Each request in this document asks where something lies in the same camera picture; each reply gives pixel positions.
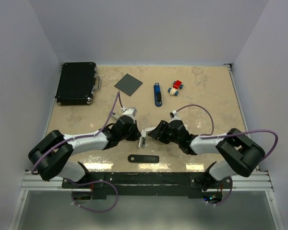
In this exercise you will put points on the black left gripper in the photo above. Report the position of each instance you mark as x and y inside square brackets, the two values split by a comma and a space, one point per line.
[137, 134]

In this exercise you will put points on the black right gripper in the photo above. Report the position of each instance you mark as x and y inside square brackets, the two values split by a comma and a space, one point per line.
[156, 133]

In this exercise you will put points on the small white stapler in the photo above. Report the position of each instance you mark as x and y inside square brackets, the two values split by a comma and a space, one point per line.
[143, 136]

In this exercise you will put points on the black stapler top cover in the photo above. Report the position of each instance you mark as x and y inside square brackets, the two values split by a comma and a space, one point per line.
[136, 158]

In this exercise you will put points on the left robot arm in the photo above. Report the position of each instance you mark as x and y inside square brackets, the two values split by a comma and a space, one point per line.
[50, 157]

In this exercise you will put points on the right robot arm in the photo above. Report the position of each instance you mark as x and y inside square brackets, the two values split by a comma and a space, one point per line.
[241, 155]

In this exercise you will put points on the grey studded building plate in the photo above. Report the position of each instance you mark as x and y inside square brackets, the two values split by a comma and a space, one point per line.
[128, 84]

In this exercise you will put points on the red white toy car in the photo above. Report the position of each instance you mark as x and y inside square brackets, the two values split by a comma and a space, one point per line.
[176, 86]

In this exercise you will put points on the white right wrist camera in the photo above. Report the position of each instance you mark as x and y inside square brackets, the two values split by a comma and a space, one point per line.
[174, 116]

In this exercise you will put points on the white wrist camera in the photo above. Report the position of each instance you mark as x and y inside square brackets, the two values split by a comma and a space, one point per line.
[131, 111]
[174, 116]

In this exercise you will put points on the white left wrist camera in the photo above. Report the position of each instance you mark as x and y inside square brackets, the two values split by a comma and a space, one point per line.
[131, 111]

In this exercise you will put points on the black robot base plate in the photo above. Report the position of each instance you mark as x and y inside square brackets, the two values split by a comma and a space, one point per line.
[187, 184]

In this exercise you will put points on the black case with metal handle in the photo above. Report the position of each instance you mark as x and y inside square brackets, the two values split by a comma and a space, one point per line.
[78, 81]

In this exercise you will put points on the aluminium table edge rail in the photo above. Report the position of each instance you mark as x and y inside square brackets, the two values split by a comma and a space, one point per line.
[258, 181]

